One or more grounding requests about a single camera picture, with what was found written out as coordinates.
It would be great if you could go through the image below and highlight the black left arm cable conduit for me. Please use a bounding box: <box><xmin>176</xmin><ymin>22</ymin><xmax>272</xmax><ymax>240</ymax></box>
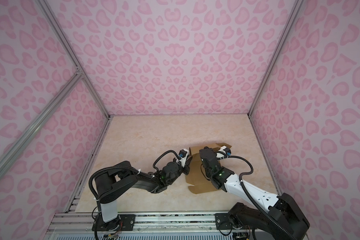
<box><xmin>152</xmin><ymin>149</ymin><xmax>181</xmax><ymax>172</ymax></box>

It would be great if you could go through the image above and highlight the aluminium corner post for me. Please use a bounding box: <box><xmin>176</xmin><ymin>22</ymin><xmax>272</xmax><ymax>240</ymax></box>
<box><xmin>35</xmin><ymin>0</ymin><xmax>111</xmax><ymax>119</ymax></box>
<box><xmin>248</xmin><ymin>0</ymin><xmax>306</xmax><ymax>119</ymax></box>

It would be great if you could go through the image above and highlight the aluminium back left corner post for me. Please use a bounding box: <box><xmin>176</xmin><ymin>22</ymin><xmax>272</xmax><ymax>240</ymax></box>
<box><xmin>35</xmin><ymin>0</ymin><xmax>111</xmax><ymax>119</ymax></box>

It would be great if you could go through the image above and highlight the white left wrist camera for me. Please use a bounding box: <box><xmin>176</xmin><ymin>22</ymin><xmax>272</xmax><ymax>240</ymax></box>
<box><xmin>177</xmin><ymin>149</ymin><xmax>190</xmax><ymax>168</ymax></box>

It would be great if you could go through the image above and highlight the brown cardboard paper box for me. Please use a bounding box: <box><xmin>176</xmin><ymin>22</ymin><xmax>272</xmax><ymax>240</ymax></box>
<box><xmin>186</xmin><ymin>143</ymin><xmax>232</xmax><ymax>194</ymax></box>

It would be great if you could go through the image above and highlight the aluminium back right corner post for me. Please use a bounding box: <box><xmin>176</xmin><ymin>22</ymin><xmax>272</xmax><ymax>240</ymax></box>
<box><xmin>248</xmin><ymin>0</ymin><xmax>306</xmax><ymax>119</ymax></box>

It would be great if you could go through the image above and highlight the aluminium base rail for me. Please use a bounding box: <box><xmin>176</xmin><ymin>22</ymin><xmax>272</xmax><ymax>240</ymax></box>
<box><xmin>44</xmin><ymin>209</ymin><xmax>307</xmax><ymax>240</ymax></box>

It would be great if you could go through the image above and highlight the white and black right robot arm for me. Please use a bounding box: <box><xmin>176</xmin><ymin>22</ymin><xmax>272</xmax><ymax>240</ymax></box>
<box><xmin>199</xmin><ymin>147</ymin><xmax>310</xmax><ymax>240</ymax></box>

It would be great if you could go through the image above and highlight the aluminium diagonal left wall bar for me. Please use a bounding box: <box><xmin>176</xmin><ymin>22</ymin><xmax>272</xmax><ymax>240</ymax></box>
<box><xmin>0</xmin><ymin>71</ymin><xmax>83</xmax><ymax>180</ymax></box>

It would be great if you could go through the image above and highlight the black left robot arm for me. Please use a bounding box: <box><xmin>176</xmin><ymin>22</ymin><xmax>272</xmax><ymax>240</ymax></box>
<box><xmin>88</xmin><ymin>154</ymin><xmax>192</xmax><ymax>233</ymax></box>

